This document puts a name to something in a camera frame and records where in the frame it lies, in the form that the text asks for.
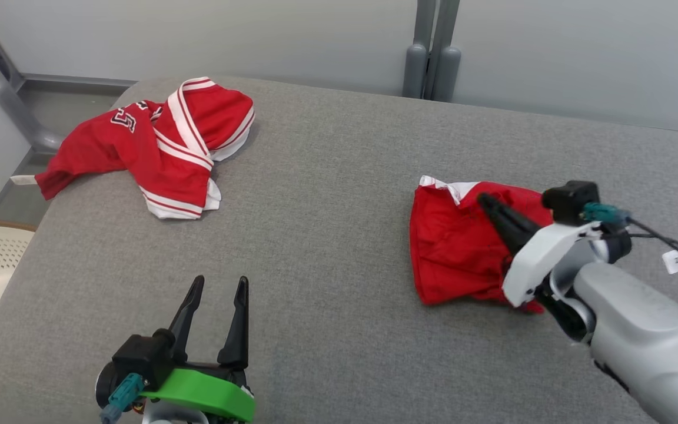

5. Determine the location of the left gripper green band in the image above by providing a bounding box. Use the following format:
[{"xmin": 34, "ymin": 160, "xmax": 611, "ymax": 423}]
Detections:
[{"xmin": 139, "ymin": 275, "xmax": 255, "ymax": 423}]

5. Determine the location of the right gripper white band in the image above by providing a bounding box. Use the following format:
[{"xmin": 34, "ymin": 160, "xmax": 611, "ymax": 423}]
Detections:
[{"xmin": 477, "ymin": 193, "xmax": 601, "ymax": 308}]

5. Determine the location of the red shorts white trim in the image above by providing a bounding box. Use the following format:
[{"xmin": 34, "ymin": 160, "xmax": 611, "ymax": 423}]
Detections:
[{"xmin": 408, "ymin": 175, "xmax": 554, "ymax": 314}]

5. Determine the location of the red basketball jersey white trim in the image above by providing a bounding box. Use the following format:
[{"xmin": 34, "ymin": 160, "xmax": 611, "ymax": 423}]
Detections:
[{"xmin": 11, "ymin": 77, "xmax": 255, "ymax": 220}]

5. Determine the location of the grey metal partition post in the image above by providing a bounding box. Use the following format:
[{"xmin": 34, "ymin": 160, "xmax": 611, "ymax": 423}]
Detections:
[
  {"xmin": 430, "ymin": 0, "xmax": 462, "ymax": 102},
  {"xmin": 403, "ymin": 0, "xmax": 436, "ymax": 100}
]

